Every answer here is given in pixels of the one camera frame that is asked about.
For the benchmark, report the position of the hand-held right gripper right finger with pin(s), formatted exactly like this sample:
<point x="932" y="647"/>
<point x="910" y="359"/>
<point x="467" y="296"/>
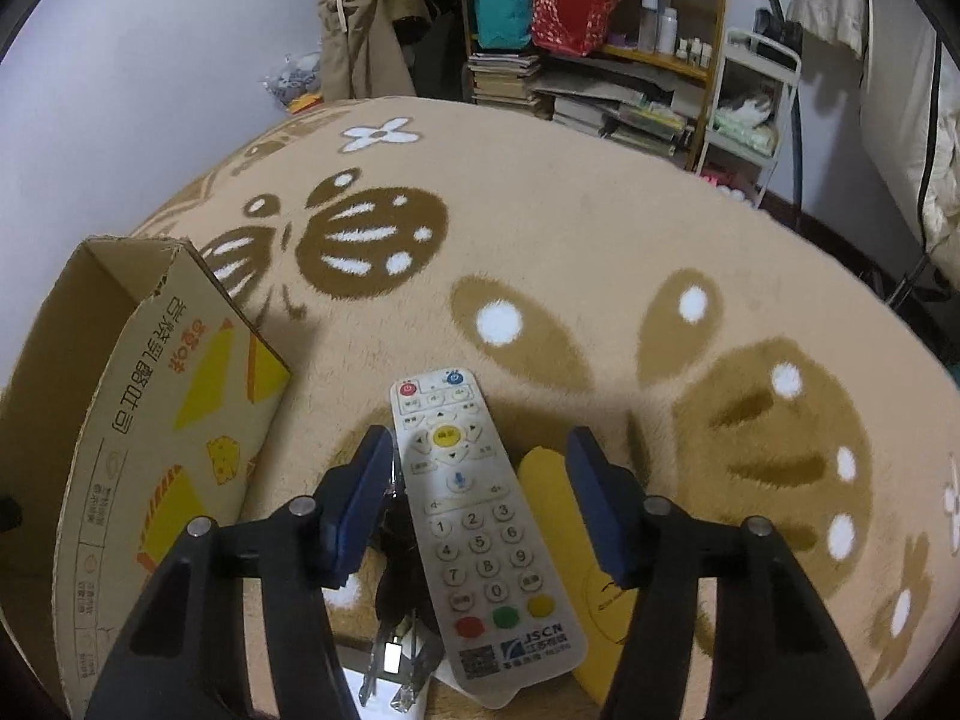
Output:
<point x="600" y="510"/>

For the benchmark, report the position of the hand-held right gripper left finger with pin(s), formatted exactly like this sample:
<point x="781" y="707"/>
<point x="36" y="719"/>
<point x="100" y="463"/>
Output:
<point x="360" y="510"/>

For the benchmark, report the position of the yellow oval mirror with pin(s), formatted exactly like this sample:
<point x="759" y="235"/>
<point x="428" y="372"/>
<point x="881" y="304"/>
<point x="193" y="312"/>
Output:
<point x="562" y="532"/>

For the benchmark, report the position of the white remote control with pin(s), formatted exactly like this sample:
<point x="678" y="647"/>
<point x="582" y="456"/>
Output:
<point x="472" y="525"/>

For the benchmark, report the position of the brown cardboard box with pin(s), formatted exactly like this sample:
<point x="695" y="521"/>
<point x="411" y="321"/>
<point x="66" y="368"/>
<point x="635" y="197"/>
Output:
<point x="150" y="427"/>

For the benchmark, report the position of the bunch of keys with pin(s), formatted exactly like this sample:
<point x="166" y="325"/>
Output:
<point x="390" y="652"/>

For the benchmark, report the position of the white rectangular case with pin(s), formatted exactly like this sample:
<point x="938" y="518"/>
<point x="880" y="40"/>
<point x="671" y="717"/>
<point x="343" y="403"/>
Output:
<point x="356" y="694"/>

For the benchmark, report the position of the pink items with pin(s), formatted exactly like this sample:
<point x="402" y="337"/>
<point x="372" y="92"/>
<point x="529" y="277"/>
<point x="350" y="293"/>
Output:
<point x="727" y="184"/>

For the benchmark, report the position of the wide stack of books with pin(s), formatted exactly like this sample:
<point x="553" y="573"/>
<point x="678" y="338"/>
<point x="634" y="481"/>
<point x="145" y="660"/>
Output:
<point x="622" y="124"/>

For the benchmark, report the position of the green tissue packet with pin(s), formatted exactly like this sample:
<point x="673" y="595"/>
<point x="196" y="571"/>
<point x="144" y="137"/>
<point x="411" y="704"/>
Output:
<point x="742" y="136"/>

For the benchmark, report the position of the black metal pole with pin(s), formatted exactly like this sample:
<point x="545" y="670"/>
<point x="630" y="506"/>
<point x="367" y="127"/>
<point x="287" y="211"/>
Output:
<point x="796" y="150"/>

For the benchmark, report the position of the plush cat toy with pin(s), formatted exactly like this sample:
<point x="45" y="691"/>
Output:
<point x="750" y="109"/>

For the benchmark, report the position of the flat cardboard sheets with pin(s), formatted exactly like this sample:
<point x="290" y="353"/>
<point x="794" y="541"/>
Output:
<point x="600" y="79"/>

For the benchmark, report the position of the tall stack of books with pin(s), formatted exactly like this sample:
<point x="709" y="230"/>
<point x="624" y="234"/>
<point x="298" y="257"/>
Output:
<point x="502" y="82"/>

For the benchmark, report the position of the beige trench coat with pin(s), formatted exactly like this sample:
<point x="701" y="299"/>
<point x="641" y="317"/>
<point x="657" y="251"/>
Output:
<point x="360" y="45"/>

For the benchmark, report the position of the row of small bottles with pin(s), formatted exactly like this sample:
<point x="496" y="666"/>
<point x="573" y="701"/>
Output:
<point x="694" y="52"/>

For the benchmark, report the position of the wooden shelf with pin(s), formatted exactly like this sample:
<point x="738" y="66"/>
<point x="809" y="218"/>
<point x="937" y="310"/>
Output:
<point x="718" y="52"/>

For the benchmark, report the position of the dark hanging clothes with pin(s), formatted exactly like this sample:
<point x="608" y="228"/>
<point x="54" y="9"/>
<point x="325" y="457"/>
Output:
<point x="435" y="37"/>

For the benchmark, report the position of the short white bottle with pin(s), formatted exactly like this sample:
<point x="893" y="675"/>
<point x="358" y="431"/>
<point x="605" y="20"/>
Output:
<point x="667" y="34"/>

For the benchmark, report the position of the tall white bottle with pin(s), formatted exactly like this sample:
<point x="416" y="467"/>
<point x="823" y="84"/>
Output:
<point x="650" y="22"/>

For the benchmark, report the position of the white trolley cart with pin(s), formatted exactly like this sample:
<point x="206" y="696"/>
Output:
<point x="750" y="39"/>

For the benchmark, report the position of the red gift bag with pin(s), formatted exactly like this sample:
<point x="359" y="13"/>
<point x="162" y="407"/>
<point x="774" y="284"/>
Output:
<point x="574" y="11"/>

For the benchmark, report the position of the cream duvet on chair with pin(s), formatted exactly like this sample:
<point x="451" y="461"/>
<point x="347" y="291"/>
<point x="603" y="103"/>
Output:
<point x="900" y="90"/>

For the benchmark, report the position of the black metal chair frame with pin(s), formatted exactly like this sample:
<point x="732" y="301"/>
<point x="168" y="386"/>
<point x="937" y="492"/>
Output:
<point x="919" y="277"/>

